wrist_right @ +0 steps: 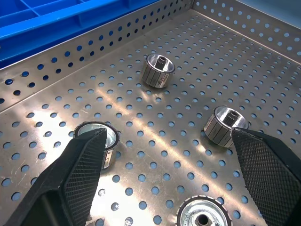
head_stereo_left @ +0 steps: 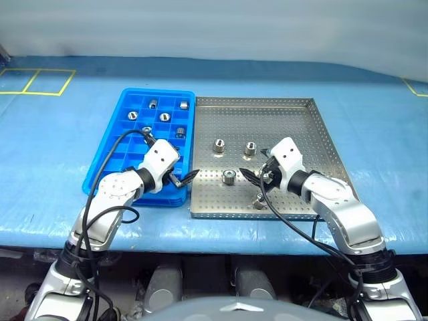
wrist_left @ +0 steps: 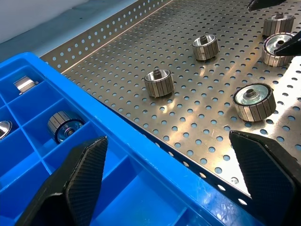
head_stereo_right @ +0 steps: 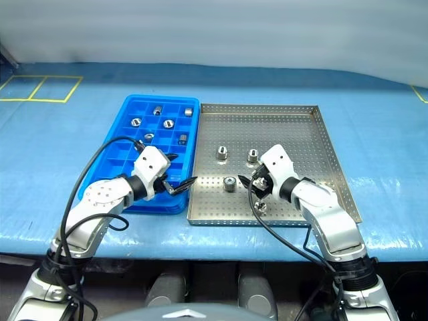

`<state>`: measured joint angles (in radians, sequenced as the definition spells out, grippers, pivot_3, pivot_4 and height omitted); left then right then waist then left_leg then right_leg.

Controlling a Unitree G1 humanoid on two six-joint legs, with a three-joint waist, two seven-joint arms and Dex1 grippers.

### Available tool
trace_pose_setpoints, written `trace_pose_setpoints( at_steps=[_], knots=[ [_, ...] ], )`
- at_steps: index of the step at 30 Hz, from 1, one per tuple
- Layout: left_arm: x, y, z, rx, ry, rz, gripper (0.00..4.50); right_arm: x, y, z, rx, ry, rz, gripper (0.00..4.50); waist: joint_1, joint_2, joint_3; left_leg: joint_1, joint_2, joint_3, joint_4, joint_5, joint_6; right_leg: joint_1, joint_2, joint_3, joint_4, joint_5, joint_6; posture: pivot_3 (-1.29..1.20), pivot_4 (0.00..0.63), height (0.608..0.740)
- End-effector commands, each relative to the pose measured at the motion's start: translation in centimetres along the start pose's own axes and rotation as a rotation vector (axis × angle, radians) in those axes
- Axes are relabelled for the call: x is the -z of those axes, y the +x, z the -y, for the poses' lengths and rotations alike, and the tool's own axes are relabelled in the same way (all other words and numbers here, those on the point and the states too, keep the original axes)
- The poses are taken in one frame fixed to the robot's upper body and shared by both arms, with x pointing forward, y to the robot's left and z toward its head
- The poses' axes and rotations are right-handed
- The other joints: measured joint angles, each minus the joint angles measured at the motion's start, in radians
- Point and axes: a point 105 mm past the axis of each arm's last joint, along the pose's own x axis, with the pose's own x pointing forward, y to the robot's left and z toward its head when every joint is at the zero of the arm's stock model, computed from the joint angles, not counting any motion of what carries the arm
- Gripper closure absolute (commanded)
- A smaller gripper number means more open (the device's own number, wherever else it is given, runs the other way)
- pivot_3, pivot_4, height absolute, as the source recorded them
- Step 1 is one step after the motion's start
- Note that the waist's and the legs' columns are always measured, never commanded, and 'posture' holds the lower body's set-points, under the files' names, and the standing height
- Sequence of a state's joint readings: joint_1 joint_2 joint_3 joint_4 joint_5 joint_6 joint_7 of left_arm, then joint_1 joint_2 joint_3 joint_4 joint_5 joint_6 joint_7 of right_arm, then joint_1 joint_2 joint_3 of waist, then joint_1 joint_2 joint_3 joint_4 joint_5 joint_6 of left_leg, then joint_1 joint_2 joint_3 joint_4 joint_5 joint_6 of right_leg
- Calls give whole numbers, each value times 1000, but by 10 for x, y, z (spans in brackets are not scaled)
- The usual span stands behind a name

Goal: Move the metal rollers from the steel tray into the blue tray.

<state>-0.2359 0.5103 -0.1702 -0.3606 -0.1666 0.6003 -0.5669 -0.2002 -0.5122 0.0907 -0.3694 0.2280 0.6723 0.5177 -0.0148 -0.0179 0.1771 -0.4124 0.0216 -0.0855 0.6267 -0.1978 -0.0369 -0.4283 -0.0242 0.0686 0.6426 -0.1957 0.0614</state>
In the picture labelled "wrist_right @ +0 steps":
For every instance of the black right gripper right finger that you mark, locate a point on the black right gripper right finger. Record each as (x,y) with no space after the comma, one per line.
(270,174)

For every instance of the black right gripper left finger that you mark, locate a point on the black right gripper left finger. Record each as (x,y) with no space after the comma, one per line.
(77,179)

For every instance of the metal roller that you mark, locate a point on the metal roller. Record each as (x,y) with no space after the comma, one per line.
(111,137)
(188,214)
(219,129)
(155,75)

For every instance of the metal roller bottom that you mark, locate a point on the metal roller bottom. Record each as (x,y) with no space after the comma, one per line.
(188,214)

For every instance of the blue compartment tray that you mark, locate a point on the blue compartment tray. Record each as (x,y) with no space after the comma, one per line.
(47,28)

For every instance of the perforated metal tray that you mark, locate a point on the perforated metal tray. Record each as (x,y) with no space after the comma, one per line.
(164,131)

